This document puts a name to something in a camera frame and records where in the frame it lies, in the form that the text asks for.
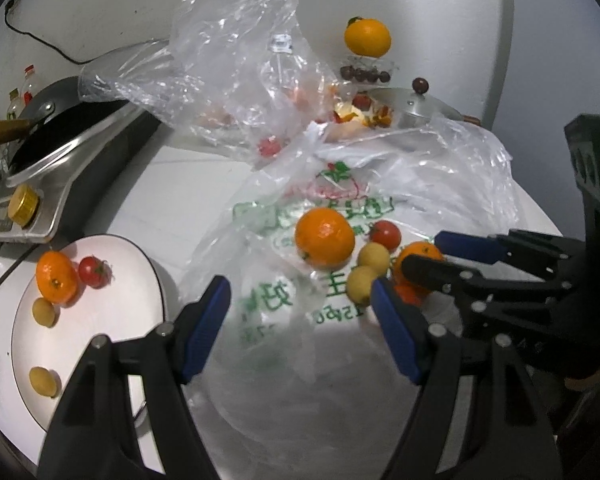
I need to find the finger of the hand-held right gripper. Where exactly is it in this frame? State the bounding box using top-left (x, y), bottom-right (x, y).
top-left (435, 230), bottom-right (513, 266)
top-left (403, 254), bottom-right (482, 294)

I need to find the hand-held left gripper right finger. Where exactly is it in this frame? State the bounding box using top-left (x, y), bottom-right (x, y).
top-left (370, 277), bottom-right (566, 480)

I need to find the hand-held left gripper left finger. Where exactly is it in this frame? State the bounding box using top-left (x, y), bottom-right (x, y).
top-left (37, 275), bottom-right (232, 480)

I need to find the mandarin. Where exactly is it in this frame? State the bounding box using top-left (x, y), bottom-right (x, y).
top-left (35, 251), bottom-right (79, 305)
top-left (294, 207), bottom-right (356, 269)
top-left (392, 241), bottom-right (446, 306)

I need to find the small yellow fruit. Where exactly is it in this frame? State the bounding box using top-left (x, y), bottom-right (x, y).
top-left (356, 242), bottom-right (392, 268)
top-left (28, 366), bottom-right (62, 398)
top-left (32, 297), bottom-right (59, 328)
top-left (346, 266), bottom-right (381, 306)

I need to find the white plate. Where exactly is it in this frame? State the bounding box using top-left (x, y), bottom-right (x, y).
top-left (10, 234), bottom-right (168, 433)

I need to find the printed plastic bag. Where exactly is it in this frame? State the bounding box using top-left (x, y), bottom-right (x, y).
top-left (177, 117), bottom-right (523, 480)

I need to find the person's right hand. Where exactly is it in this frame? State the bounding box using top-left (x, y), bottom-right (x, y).
top-left (564, 374), bottom-right (600, 392)

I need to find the steel lid with brown knob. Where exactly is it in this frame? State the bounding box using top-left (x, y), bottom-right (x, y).
top-left (370, 77), bottom-right (468, 131)

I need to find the orange peel pile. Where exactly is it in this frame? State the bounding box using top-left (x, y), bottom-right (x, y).
top-left (330, 100), bottom-right (393, 131)

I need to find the silver induction cooker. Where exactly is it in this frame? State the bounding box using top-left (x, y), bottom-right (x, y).
top-left (0, 100), bottom-right (163, 243)

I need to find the clear container of dates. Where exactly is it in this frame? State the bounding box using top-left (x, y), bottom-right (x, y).
top-left (340, 55), bottom-right (398, 85)

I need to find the black stick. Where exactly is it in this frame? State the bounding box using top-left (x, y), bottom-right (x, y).
top-left (0, 246), bottom-right (37, 307)

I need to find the white door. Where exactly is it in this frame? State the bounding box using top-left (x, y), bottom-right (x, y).
top-left (480, 0), bottom-right (600, 241)

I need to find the large orange with stem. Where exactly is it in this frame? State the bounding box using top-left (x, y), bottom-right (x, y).
top-left (344, 16), bottom-right (392, 58)

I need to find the clear crumpled plastic bag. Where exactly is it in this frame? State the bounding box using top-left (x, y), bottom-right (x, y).
top-left (77, 0), bottom-right (341, 171)

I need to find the red capped bottle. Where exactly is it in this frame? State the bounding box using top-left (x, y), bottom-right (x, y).
top-left (22, 65), bottom-right (37, 106)

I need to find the black wok with wooden handle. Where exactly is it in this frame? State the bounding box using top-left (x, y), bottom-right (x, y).
top-left (0, 76), bottom-right (131, 171)

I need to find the black cooker power cable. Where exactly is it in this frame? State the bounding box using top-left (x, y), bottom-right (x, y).
top-left (4, 2), bottom-right (173, 66)

